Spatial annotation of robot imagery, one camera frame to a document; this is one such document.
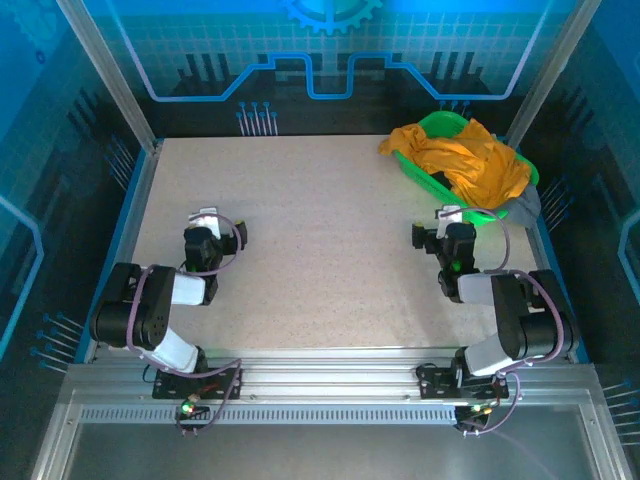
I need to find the orange t-shirt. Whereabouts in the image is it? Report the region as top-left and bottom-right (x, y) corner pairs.
(377, 118), (533, 210)

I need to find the grey t-shirt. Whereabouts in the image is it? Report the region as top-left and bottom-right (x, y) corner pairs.
(504, 184), (544, 229)

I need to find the green plastic basket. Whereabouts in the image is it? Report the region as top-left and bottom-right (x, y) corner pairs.
(392, 110), (541, 226)

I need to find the small LED circuit board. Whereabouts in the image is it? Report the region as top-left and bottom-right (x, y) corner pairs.
(456, 401), (495, 427)
(174, 397), (211, 422)

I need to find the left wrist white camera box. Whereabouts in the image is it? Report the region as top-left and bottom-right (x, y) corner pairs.
(188, 206), (221, 242)

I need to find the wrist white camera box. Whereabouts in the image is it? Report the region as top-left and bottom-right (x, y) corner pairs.
(188, 206), (221, 242)
(435, 203), (464, 240)

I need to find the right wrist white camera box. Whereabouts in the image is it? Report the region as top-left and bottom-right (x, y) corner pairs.
(435, 203), (464, 240)

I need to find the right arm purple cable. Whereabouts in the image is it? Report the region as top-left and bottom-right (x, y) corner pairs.
(439, 207), (569, 441)

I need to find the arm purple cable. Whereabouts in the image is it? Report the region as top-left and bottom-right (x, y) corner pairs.
(439, 207), (569, 441)
(124, 212), (246, 437)

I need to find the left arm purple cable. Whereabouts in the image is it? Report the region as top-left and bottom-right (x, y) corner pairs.
(124, 212), (246, 437)

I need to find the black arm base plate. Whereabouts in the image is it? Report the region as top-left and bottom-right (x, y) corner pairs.
(152, 366), (244, 401)
(415, 363), (510, 401)

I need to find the aluminium mounting rail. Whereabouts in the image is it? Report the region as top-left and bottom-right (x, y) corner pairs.
(84, 347), (576, 399)

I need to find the slotted grey cable duct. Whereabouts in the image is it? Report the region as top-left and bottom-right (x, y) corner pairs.
(79, 406), (459, 427)

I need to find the aluminium frame post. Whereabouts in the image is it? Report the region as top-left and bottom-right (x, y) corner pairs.
(504, 0), (604, 151)
(54, 0), (164, 154)

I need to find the aluminium front frame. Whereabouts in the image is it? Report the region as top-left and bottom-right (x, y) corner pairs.
(29, 363), (640, 480)

